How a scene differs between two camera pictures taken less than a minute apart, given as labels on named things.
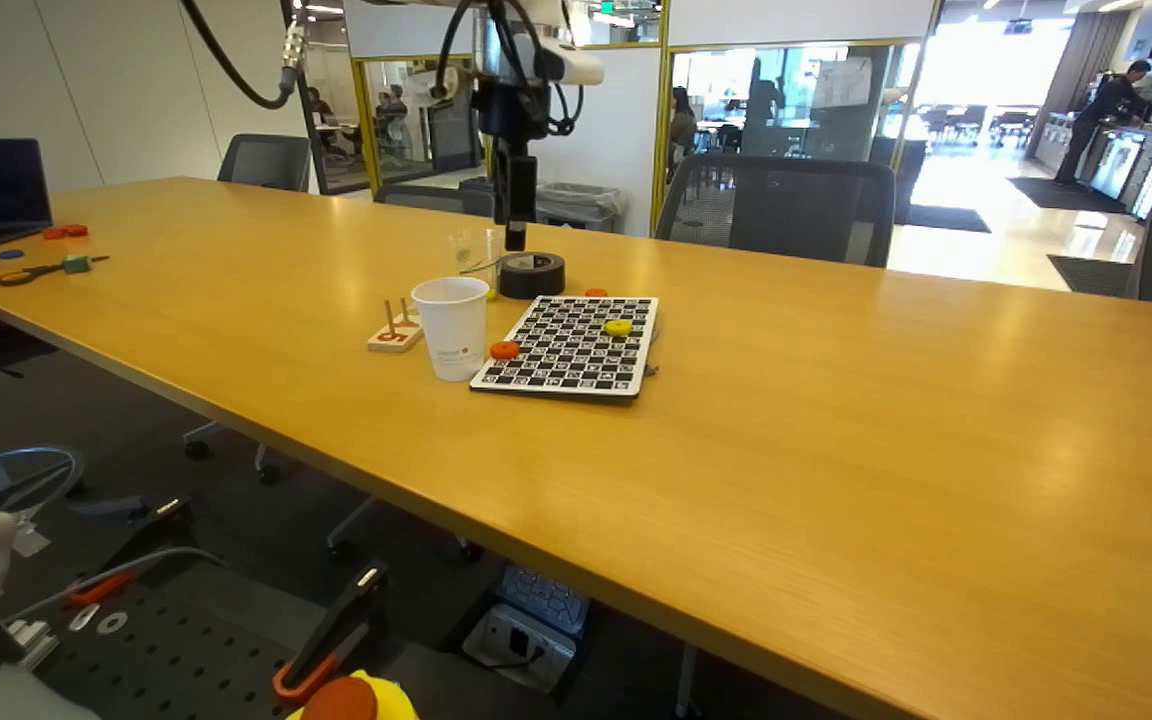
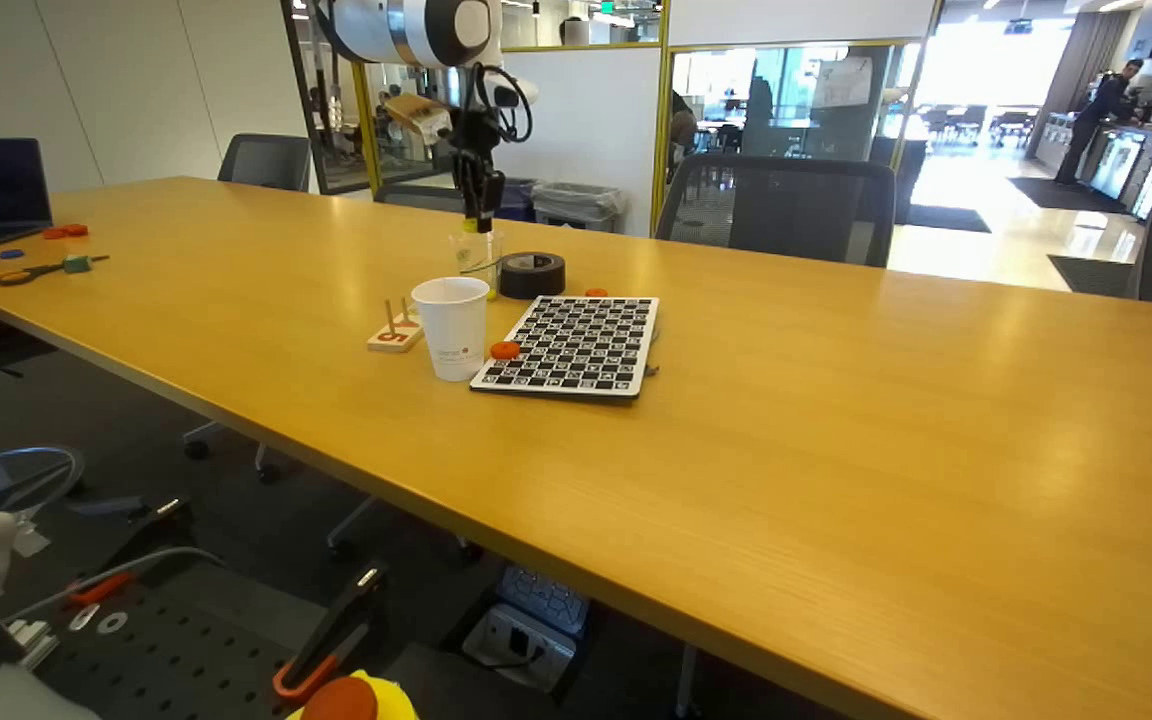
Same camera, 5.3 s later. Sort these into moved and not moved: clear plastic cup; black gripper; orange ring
Moved: black gripper
Not moved: orange ring; clear plastic cup
